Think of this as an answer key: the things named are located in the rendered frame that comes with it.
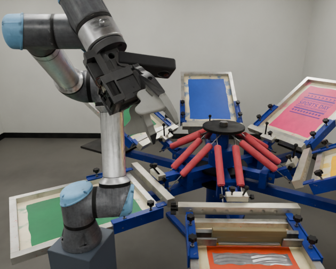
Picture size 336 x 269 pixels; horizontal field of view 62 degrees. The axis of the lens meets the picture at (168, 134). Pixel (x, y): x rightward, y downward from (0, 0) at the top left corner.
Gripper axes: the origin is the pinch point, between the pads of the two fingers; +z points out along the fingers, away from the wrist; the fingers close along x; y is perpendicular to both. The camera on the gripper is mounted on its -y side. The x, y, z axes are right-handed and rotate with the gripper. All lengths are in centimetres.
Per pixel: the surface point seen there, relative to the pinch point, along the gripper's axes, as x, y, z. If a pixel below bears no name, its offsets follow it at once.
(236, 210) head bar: -95, -53, 48
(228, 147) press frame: -134, -94, 19
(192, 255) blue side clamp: -79, -14, 48
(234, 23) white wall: -315, -346, -143
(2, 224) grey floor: -311, 93, -23
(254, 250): -79, -43, 64
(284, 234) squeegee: -70, -56, 63
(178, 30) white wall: -352, -263, -184
